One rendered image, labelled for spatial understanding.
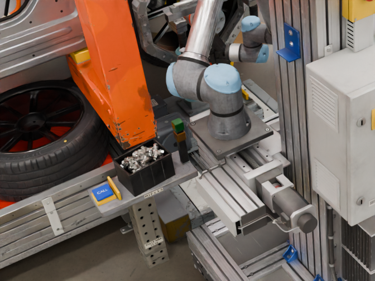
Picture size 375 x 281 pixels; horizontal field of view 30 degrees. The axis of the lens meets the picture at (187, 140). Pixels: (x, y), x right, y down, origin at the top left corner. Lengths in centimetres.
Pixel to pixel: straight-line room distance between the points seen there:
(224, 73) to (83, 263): 130
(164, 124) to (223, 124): 88
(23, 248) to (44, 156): 42
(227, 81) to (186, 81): 15
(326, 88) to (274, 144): 63
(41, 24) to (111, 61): 56
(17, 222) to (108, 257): 46
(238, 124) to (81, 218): 106
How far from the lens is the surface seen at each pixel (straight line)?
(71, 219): 315
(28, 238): 314
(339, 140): 197
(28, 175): 310
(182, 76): 237
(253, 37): 276
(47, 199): 303
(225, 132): 239
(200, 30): 241
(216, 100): 232
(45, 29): 315
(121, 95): 279
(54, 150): 307
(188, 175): 285
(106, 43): 266
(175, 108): 362
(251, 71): 423
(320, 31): 195
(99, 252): 327
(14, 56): 316
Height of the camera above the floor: 230
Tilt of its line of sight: 38 degrees down
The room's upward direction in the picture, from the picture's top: 11 degrees counter-clockwise
